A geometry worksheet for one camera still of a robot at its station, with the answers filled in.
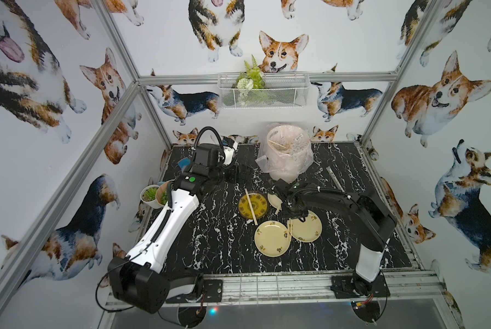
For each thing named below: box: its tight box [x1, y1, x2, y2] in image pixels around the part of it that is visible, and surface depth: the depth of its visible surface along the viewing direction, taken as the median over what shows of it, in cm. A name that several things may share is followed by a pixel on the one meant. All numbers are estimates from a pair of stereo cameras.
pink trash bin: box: [266, 124, 314, 184], surface depth 94 cm
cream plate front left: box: [253, 220, 292, 258], surface depth 86 cm
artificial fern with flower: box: [235, 54, 266, 91], surface depth 85 cm
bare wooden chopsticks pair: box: [244, 187, 259, 226], surface depth 94 cm
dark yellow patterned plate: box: [237, 191, 269, 220], surface depth 97 cm
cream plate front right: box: [292, 209, 323, 243], surface depth 90 cm
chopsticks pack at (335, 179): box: [325, 165, 345, 193], surface depth 108 cm
